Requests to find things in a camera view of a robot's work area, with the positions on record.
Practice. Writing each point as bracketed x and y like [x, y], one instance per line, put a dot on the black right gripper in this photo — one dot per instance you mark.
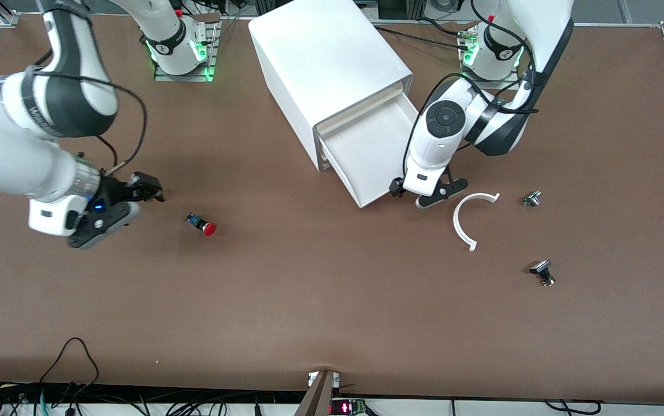
[117, 190]

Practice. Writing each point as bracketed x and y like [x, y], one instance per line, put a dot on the black rectangular push button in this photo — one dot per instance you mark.
[540, 267]

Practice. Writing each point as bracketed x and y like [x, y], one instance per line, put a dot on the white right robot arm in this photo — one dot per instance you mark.
[14, 156]

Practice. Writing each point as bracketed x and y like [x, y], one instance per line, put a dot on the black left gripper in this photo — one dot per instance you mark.
[394, 187]

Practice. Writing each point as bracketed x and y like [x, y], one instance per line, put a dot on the white semicircular bracket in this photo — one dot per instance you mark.
[456, 224]

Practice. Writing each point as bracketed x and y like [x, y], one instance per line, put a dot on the chrome metal fitting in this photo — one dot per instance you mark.
[531, 199]

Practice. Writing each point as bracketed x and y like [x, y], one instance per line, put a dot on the white container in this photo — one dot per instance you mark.
[366, 156]

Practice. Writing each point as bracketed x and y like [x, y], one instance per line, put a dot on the aluminium arm base plate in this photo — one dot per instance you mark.
[211, 52]
[502, 82]

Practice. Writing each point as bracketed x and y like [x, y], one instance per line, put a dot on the red mushroom push button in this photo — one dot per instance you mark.
[209, 229]

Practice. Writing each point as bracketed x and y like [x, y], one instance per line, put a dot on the grey camera mount pole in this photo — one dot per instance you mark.
[317, 398]

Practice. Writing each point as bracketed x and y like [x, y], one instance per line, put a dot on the circuit board with red display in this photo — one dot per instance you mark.
[346, 407]

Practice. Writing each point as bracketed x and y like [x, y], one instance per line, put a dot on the white pole clamp bracket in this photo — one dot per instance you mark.
[312, 378]

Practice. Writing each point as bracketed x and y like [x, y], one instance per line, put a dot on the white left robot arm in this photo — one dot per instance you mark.
[436, 150]

